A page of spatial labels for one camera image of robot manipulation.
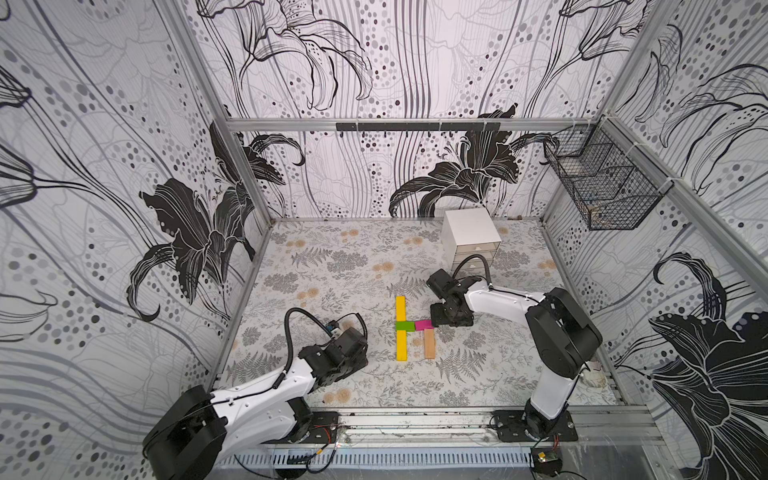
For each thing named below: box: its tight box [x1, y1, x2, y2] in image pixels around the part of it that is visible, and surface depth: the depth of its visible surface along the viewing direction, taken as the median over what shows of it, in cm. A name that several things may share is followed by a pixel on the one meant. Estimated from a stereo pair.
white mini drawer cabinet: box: [441, 207, 502, 272], surface depth 98 cm
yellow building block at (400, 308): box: [395, 295, 407, 322], surface depth 95 cm
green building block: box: [395, 321, 415, 332], surface depth 92 cm
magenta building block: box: [415, 320, 434, 331], surface depth 90 cm
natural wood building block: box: [424, 328, 436, 359], surface depth 88 cm
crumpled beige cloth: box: [582, 361, 608, 390], surface depth 79 cm
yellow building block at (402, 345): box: [396, 330, 409, 361], surface depth 88 cm
